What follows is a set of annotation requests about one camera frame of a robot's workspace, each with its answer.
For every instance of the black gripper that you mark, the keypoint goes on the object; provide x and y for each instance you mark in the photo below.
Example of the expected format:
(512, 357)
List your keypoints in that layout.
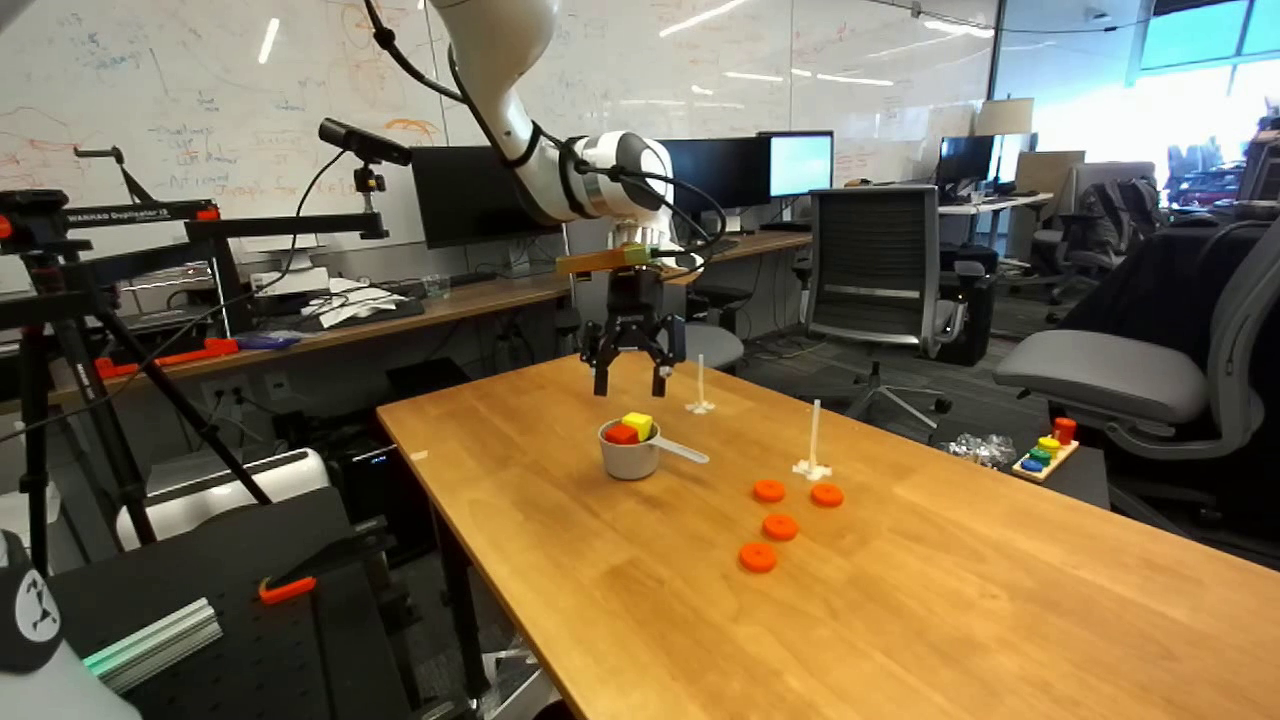
(633, 302)

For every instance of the small dark monitor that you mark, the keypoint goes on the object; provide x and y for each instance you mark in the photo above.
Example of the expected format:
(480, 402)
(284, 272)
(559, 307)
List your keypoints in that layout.
(960, 163)

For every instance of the dark computer monitor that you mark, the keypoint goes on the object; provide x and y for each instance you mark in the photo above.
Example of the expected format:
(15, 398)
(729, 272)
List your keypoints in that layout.
(462, 197)

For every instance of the yellow toy cube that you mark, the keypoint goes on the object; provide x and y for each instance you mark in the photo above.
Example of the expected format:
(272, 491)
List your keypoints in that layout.
(642, 426)

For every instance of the grey backed monitor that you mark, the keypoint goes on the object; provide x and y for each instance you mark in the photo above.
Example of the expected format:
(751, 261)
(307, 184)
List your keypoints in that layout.
(1048, 169)

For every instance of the red flat tool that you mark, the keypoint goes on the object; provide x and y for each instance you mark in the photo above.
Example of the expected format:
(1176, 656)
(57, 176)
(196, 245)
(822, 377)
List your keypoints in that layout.
(167, 357)

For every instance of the black camera tripod rig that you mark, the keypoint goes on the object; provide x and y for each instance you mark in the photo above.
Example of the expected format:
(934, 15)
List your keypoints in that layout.
(61, 345)

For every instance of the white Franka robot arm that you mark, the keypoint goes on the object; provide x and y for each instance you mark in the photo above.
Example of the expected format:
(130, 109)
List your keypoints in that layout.
(495, 53)

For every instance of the orange and black clamp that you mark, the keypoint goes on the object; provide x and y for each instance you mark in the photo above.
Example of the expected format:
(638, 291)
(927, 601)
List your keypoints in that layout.
(284, 591)

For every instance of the black mesh office chair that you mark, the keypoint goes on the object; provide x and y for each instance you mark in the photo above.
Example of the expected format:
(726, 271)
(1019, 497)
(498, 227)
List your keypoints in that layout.
(878, 265)

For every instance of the black computer monitor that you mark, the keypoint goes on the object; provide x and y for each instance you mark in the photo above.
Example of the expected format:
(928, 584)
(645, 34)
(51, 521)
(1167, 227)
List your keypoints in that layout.
(726, 164)

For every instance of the lit computer monitor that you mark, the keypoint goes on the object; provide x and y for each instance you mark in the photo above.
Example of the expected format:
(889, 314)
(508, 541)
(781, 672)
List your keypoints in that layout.
(799, 163)

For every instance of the grey office chair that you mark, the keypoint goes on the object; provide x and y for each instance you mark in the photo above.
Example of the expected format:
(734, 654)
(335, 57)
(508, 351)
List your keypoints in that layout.
(1146, 364)

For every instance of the low black side table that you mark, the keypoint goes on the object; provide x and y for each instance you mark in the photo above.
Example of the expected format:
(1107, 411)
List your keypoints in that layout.
(1072, 487)

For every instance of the grey desk partition panel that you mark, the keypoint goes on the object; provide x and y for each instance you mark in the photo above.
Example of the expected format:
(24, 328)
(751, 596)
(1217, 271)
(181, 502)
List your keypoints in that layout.
(578, 302)

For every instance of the long wooden desk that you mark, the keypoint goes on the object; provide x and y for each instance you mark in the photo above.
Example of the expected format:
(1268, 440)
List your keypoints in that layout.
(424, 308)

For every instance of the black work table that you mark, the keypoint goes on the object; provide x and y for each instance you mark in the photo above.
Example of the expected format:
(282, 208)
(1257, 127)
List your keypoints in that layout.
(200, 584)

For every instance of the white papers pile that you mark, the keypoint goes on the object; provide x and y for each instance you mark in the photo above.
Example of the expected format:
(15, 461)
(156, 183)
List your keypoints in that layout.
(348, 307)

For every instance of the orange toy disc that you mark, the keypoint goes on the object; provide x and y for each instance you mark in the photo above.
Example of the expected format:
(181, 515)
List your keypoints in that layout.
(778, 524)
(826, 493)
(769, 491)
(758, 558)

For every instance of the colourful wooden stacking toy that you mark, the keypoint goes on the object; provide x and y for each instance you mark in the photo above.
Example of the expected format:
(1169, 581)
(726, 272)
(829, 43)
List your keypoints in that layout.
(1046, 451)

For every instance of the black cap with logo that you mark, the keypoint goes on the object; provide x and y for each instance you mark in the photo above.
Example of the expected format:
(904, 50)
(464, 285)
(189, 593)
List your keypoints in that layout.
(24, 612)

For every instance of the pale green aluminium bar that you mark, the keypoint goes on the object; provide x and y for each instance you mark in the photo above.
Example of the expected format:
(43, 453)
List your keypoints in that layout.
(155, 642)

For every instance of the black camera on boom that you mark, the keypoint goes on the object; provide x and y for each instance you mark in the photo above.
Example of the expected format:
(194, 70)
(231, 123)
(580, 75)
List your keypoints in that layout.
(361, 140)

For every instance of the tall white peg stand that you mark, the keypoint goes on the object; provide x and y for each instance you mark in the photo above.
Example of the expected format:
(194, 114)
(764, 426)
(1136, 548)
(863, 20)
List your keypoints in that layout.
(812, 446)

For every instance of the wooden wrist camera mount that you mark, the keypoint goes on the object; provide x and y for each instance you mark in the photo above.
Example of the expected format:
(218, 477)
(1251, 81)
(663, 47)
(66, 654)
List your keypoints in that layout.
(595, 261)

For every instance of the clear plastic bag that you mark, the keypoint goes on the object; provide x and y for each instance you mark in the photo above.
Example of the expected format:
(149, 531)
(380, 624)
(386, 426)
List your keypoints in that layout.
(986, 446)

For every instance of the red toy cube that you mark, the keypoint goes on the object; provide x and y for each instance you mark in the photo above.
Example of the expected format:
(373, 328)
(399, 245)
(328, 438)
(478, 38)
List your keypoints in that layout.
(621, 433)

